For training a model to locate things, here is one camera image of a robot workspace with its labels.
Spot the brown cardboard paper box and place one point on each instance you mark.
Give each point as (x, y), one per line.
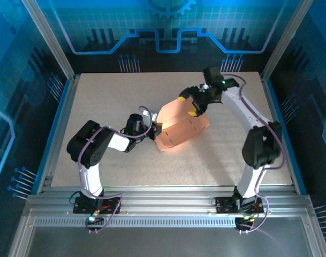
(178, 128)

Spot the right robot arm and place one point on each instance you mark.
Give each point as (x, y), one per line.
(261, 147)

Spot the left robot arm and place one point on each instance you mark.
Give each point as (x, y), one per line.
(90, 144)

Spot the circuit board with lights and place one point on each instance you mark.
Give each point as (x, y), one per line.
(244, 220)
(93, 218)

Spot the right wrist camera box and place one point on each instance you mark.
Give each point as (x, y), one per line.
(204, 86)

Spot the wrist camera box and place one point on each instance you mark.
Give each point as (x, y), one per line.
(152, 115)
(204, 86)

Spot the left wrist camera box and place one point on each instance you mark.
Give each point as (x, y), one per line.
(152, 115)

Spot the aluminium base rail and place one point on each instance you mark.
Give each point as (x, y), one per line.
(165, 200)

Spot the aluminium side rail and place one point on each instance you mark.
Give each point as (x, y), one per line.
(63, 120)
(276, 120)

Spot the aluminium frame post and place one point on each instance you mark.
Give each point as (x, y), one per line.
(284, 40)
(51, 40)

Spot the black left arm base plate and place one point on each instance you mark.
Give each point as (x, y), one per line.
(82, 208)

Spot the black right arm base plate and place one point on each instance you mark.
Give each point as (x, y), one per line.
(224, 207)

